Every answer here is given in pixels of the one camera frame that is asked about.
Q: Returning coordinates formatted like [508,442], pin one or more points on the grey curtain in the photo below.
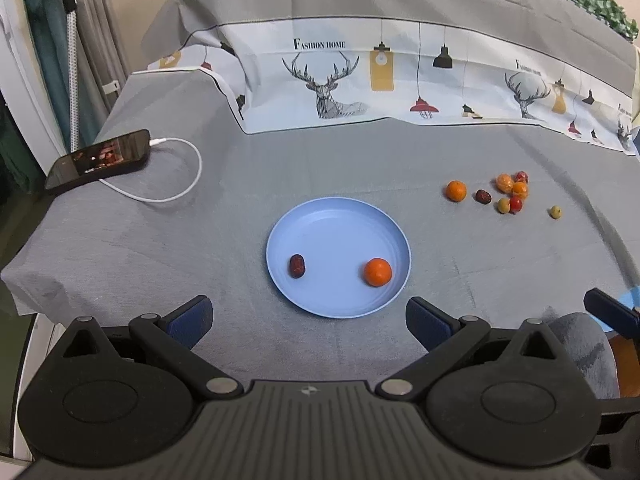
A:
[100,35]

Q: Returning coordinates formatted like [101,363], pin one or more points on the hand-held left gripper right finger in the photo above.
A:
[425,320]

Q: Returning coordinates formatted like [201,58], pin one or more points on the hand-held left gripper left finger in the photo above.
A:
[192,320]

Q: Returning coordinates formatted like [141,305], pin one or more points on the red cherry tomato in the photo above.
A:
[516,204]

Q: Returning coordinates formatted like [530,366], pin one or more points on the plastic-wrapped orange fruit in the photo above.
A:
[503,181]
[520,190]

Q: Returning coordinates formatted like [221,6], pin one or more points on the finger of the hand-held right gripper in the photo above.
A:
[607,309]

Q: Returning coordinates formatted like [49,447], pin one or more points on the black and white pole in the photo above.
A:
[73,70]

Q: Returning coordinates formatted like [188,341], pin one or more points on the light blue plate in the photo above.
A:
[340,240]

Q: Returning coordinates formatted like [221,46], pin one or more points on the black smartphone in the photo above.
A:
[97,160]

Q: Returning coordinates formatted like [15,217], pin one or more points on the small tangerine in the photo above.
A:
[377,272]
[456,191]

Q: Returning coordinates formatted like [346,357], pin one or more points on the deer print quilt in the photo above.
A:
[450,15]

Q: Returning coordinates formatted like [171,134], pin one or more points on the grey fuzzy cloth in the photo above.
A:
[587,347]

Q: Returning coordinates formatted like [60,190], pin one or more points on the teal curtain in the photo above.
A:
[42,25]

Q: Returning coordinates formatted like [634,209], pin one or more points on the plastic-wrapped red fruit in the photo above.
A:
[522,176]

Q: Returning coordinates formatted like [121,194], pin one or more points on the small yellow fruit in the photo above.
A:
[555,212]
[502,206]

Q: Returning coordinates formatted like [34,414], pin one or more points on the dark red date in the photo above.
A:
[482,196]
[297,265]

